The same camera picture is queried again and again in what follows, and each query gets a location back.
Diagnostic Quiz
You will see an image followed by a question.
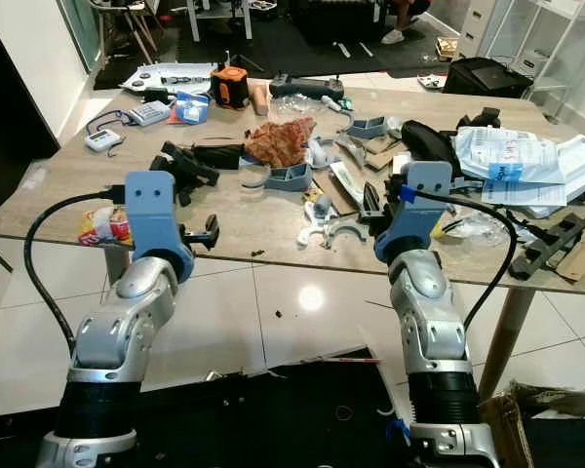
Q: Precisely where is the white tube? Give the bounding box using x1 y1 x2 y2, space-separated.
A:
328 160 372 207

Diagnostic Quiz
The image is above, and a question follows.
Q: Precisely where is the wooden table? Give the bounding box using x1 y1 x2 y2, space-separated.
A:
0 82 585 401

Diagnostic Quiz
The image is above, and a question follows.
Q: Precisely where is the white plastic curved part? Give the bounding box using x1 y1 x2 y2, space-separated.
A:
296 194 372 248

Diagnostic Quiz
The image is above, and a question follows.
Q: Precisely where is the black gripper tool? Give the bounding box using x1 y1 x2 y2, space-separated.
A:
150 140 209 207

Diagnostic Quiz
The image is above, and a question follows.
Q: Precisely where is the black cloth bag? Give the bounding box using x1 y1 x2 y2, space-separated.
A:
399 118 465 168

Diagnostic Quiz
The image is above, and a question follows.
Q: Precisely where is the black pouch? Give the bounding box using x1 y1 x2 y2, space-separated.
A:
194 143 248 173

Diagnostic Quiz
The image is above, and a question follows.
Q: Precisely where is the yellow red snack wrapper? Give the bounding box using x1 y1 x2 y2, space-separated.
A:
77 204 136 248

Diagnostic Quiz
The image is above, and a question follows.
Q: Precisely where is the clear plastic bag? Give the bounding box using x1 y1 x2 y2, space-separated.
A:
438 209 514 246

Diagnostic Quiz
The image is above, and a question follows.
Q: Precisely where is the crumpled red-brown paper bag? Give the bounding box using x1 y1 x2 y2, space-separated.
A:
243 116 319 170

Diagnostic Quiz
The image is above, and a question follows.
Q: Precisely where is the small blue white box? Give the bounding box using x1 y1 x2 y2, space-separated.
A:
173 92 212 126

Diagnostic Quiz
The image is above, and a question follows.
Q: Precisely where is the grey white keypad device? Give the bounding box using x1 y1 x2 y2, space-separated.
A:
126 99 173 129

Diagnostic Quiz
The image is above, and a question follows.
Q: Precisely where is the printed white plastic mailer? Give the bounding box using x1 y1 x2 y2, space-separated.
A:
452 126 563 182

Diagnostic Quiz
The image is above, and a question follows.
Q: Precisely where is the small white display device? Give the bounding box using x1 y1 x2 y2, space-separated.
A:
83 128 124 155

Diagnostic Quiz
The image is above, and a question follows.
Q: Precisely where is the black handheld controller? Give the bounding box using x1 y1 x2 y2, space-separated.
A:
267 75 345 101

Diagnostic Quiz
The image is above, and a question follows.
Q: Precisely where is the brown cup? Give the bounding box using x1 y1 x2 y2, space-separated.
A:
248 82 273 117

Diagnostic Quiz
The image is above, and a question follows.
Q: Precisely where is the orange black device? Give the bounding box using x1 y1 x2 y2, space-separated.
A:
209 62 251 111

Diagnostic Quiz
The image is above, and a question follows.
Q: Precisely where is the white flat device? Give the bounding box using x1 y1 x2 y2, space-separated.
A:
121 62 215 97

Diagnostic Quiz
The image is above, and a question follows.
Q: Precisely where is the black hard case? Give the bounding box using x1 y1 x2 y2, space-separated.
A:
441 56 536 99

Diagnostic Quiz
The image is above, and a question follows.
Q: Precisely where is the black rug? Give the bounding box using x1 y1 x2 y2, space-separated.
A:
95 12 449 91

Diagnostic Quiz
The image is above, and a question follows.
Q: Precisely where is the black sofa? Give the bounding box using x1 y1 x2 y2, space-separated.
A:
292 0 382 46

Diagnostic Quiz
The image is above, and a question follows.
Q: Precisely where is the seated person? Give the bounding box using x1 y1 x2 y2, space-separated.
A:
379 0 431 46

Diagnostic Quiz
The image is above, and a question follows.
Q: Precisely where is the white shelf rack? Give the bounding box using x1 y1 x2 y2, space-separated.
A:
457 0 585 119

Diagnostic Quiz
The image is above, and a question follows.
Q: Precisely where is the wooden chair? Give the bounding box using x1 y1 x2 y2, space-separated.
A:
87 0 153 65

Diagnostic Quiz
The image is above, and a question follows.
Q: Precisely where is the open cardboard box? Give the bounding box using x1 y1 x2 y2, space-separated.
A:
477 381 585 468

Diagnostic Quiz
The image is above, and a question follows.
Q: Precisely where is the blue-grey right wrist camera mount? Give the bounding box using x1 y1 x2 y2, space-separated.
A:
373 161 455 265

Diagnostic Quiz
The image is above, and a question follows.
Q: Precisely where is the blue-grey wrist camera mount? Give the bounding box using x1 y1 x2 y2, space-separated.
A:
373 161 455 265
124 171 195 285

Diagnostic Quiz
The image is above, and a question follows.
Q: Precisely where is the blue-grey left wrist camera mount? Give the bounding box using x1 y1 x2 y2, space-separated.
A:
124 171 195 285

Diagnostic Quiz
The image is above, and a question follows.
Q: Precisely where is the blue-grey printed mount part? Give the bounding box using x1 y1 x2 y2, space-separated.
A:
348 113 390 140
265 160 316 194

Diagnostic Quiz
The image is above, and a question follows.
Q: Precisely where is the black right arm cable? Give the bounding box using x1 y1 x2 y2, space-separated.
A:
414 188 520 334

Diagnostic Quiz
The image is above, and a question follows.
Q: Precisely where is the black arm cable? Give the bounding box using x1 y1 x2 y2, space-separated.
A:
23 189 130 358
414 188 520 334

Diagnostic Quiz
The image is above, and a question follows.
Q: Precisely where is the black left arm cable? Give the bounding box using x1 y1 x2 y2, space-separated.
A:
23 189 130 358

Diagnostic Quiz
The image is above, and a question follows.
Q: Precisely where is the black metal bracket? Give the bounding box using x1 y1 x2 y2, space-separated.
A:
509 212 585 282

